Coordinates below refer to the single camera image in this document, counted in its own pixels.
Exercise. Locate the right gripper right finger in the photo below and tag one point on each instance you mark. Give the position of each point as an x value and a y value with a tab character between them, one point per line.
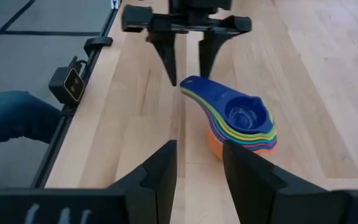
250	189

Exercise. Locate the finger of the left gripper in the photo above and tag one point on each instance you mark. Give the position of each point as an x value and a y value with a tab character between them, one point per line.
166	49
208	49

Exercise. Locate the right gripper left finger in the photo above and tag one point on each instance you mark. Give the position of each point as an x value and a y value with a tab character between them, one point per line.
157	189

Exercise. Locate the royal blue measuring cup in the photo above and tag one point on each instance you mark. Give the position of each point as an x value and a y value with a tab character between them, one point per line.
261	147

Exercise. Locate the red measuring cup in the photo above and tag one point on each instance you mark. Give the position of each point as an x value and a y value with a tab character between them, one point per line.
261	144

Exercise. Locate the light blue measuring cup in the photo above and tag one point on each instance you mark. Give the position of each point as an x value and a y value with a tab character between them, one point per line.
261	141

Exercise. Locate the yellow measuring cup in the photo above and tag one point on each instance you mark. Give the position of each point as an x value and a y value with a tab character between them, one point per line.
261	138

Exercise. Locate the orange measuring cup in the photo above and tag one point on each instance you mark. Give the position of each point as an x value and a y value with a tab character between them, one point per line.
214	146

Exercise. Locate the black table clamp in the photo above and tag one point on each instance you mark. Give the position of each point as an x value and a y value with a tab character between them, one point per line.
98	43

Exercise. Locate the person's leg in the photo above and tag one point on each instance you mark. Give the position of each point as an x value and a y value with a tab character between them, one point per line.
14	118

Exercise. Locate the silver aluminium rail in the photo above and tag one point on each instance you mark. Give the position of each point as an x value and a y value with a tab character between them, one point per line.
114	3

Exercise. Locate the black table-level camera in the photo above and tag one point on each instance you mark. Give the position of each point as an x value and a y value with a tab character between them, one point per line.
67	82

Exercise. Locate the black metal table frame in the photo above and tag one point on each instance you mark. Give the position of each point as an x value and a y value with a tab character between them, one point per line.
57	140

